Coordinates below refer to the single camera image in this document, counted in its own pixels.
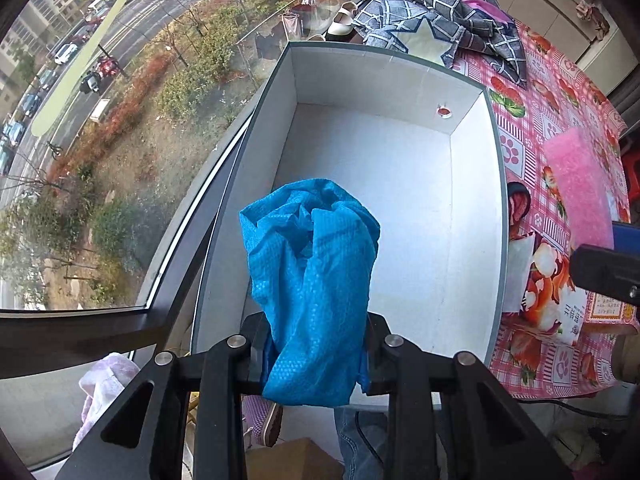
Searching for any dark plaid star blanket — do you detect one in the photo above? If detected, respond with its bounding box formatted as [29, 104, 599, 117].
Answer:
[354, 0, 527, 88]

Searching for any strawberry printed paper bag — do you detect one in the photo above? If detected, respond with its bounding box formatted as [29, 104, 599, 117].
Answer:
[502, 232, 588, 346]

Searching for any blue mesh cloth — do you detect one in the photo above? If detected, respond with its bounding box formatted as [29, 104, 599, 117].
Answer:
[239, 179, 381, 408]

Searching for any yellow printed leaflet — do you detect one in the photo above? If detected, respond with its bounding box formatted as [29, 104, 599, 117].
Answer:
[585, 292, 639, 328]

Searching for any grey storage box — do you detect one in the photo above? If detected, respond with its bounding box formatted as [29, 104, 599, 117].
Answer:
[191, 41, 508, 361]

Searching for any pink foam sponge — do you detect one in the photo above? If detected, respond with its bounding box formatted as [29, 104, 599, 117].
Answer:
[544, 128, 614, 249]

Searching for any cardboard box on floor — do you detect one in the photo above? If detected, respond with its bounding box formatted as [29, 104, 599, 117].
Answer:
[245, 438, 344, 480]

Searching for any cream shoe near window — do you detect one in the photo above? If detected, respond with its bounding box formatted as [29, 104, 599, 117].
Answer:
[326, 1, 358, 40]

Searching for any pink strawberry paw tablecloth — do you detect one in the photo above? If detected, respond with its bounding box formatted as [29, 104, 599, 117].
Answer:
[454, 26, 639, 400]

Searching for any lavender fluffy cloth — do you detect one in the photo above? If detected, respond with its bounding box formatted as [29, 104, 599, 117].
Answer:
[72, 352, 140, 450]

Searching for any blue jeans leg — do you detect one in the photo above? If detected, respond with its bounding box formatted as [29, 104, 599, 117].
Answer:
[334, 408, 388, 480]

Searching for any red plastic stool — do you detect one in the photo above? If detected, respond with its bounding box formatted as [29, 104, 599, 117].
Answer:
[620, 130, 640, 203]

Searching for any purple slipper on floor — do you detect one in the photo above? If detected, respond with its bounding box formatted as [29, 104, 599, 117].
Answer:
[242, 396, 283, 448]

